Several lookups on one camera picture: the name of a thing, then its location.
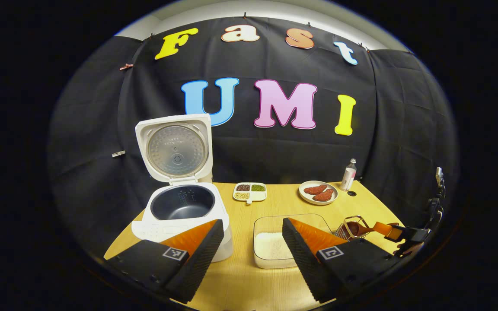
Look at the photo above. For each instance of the white rice cooker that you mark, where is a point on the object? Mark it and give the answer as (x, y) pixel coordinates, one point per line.
(175, 149)

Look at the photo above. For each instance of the clear rice container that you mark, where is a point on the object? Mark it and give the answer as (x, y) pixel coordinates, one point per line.
(266, 222)

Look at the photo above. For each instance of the clear bottle pink label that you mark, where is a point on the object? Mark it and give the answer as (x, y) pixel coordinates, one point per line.
(348, 175)

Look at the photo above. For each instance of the white round plate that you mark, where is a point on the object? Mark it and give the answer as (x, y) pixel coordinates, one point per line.
(307, 198)

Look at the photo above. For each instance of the brown wooden spoon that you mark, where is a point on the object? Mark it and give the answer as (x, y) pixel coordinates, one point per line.
(355, 229)

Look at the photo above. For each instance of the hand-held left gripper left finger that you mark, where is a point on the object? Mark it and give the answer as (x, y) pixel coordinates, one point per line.
(201, 259)

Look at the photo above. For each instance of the silver clip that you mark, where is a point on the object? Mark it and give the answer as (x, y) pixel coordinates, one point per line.
(118, 153)

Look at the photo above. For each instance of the white divided bean dish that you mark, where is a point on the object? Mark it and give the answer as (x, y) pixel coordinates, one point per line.
(249, 198)

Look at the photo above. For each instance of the copper clip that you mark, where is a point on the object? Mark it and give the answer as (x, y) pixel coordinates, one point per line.
(126, 66)

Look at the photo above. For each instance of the white rice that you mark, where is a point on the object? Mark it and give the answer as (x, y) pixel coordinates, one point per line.
(270, 246)

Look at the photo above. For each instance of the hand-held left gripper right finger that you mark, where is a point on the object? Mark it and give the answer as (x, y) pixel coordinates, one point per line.
(303, 259)

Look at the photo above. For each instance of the black backdrop cloth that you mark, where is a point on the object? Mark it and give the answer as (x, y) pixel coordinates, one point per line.
(102, 129)

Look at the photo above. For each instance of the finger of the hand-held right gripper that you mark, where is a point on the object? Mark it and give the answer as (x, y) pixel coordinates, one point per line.
(389, 231)

